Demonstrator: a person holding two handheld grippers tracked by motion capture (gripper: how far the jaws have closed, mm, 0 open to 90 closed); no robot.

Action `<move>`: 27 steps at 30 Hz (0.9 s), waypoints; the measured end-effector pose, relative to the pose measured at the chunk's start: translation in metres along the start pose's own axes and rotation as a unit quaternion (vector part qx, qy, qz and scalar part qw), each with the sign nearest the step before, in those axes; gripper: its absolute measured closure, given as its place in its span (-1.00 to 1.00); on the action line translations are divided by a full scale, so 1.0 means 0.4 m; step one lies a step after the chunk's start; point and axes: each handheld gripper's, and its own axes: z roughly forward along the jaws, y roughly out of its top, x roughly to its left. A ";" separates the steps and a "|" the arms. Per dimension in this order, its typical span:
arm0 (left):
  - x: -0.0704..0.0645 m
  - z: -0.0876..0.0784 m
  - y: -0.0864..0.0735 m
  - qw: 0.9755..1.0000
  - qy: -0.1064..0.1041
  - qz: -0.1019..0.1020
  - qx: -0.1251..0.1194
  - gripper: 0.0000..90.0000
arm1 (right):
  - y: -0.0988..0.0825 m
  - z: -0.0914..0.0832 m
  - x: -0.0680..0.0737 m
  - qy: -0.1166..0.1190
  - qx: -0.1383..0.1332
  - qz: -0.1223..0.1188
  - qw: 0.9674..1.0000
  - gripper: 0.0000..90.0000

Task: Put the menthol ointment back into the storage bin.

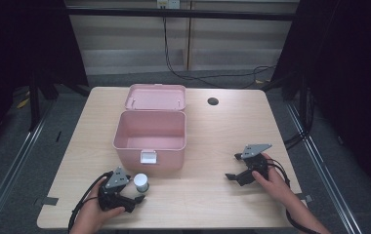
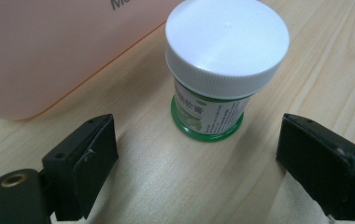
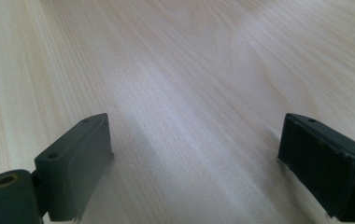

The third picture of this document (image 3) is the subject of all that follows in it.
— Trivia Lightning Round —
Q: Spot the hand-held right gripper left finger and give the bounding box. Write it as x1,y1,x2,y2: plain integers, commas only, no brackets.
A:
34,112,115,223

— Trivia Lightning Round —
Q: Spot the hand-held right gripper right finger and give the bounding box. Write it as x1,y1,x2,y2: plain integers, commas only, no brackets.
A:
277,112,355,223

